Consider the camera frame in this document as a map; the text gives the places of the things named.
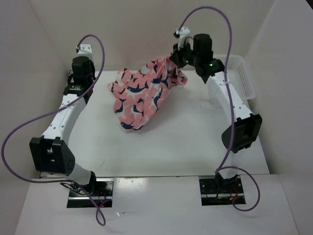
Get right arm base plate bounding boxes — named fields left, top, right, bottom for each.
left=199, top=176, right=246, bottom=206

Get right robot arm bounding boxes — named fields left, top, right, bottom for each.
left=170, top=31, right=262, bottom=193

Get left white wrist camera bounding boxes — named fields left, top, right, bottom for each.
left=76, top=44, right=93, bottom=60

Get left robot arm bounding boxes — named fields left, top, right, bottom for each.
left=29, top=56, right=98, bottom=196

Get pink shark print shorts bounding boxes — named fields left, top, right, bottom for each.
left=108, top=56, right=188, bottom=131

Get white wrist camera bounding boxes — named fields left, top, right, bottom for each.
left=76, top=44, right=93, bottom=60
left=174, top=26, right=190, bottom=50

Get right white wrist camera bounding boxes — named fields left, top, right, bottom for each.
left=174, top=26, right=190, bottom=50

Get aluminium table edge rail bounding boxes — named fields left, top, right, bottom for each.
left=39, top=70, right=76, bottom=179

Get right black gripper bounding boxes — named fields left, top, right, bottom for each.
left=170, top=39, right=200, bottom=69

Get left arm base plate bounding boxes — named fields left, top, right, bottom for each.
left=61, top=178, right=114, bottom=208

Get white plastic basket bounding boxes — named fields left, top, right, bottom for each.
left=214, top=54, right=256, bottom=102

